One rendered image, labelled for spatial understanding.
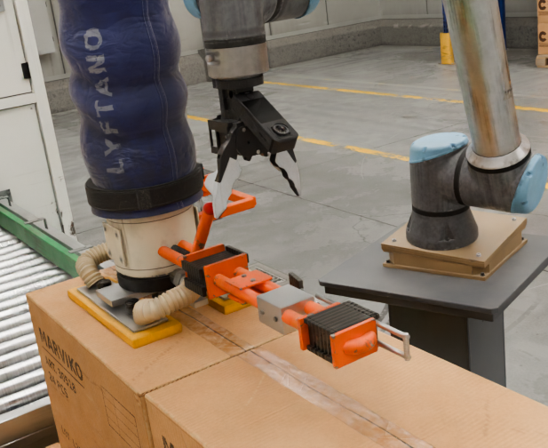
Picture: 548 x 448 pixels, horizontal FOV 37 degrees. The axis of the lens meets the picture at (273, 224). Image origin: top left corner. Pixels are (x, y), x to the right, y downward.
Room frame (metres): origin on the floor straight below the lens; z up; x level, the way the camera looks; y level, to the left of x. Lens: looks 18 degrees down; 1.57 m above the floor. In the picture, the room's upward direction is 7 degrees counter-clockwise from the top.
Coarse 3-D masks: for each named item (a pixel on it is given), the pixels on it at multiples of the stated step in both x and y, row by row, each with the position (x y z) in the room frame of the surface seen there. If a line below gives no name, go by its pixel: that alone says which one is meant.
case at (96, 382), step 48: (48, 288) 1.68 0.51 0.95; (48, 336) 1.57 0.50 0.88; (96, 336) 1.39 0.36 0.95; (192, 336) 1.34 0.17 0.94; (240, 336) 1.32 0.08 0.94; (48, 384) 1.65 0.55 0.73; (96, 384) 1.34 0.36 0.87; (144, 384) 1.18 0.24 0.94; (96, 432) 1.40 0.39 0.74; (144, 432) 1.16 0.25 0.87
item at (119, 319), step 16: (80, 288) 1.59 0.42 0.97; (96, 288) 1.58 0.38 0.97; (80, 304) 1.54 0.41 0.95; (96, 304) 1.50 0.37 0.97; (128, 304) 1.42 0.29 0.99; (112, 320) 1.42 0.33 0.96; (128, 320) 1.40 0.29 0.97; (160, 320) 1.38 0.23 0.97; (176, 320) 1.38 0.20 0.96; (128, 336) 1.34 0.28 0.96; (144, 336) 1.33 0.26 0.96; (160, 336) 1.34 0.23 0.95
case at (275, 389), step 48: (288, 336) 1.29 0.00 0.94; (384, 336) 1.25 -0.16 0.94; (192, 384) 1.16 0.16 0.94; (240, 384) 1.14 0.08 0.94; (288, 384) 1.12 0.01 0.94; (336, 384) 1.11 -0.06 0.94; (384, 384) 1.09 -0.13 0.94; (432, 384) 1.07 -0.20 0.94; (480, 384) 1.05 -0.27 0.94; (192, 432) 1.02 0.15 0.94; (240, 432) 1.01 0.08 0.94; (288, 432) 0.99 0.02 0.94; (336, 432) 0.98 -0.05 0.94; (384, 432) 0.96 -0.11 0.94; (432, 432) 0.95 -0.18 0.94; (480, 432) 0.93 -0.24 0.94; (528, 432) 0.92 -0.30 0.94
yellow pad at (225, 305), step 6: (210, 300) 1.46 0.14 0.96; (216, 300) 1.45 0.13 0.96; (222, 300) 1.44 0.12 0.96; (228, 300) 1.44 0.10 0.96; (210, 306) 1.46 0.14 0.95; (216, 306) 1.44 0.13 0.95; (222, 306) 1.42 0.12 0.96; (228, 306) 1.42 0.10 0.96; (234, 306) 1.43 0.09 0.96; (240, 306) 1.43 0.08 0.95; (246, 306) 1.44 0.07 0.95; (222, 312) 1.42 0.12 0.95; (228, 312) 1.42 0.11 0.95
